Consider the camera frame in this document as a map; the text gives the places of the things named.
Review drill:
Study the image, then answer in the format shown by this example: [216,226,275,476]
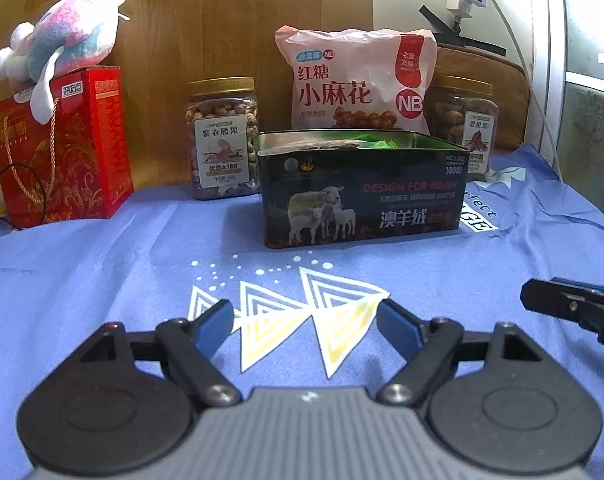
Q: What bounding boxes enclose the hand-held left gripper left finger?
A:
[79,298,243,409]

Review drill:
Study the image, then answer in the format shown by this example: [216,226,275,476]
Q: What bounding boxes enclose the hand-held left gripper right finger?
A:
[376,298,546,409]

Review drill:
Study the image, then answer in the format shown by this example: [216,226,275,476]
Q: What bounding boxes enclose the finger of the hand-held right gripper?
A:
[552,276,604,293]
[521,280,604,352]

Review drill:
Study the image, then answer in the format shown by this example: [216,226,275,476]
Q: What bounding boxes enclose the black tin box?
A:
[256,129,471,250]

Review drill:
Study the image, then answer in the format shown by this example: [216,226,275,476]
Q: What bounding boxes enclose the green snack packet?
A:
[353,132,399,151]

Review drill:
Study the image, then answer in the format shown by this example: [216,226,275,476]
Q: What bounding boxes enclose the blue printed cloth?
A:
[0,144,604,480]

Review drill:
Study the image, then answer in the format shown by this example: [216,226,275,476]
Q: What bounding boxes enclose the frosted glass window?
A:
[561,0,604,233]

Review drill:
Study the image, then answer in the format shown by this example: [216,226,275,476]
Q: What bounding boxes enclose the clear nut jar gold lid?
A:
[426,74,501,182]
[184,76,261,202]

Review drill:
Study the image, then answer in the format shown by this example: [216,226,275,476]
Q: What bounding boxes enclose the brown padded board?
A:
[434,41,531,152]

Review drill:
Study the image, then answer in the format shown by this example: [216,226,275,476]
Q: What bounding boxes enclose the red gift box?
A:
[0,65,135,229]

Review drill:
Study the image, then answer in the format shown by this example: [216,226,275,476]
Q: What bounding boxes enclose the pink snack bag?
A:
[274,24,439,137]

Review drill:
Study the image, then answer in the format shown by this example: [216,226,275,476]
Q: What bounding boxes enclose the black tape strips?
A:
[418,4,506,57]

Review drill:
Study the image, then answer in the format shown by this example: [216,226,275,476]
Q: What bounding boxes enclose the wooden headboard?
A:
[0,0,379,197]

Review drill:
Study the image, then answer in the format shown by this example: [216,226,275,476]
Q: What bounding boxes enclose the pink blue plush toy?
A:
[0,0,131,126]

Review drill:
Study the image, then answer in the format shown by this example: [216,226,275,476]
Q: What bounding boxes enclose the white power cable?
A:
[486,0,567,183]

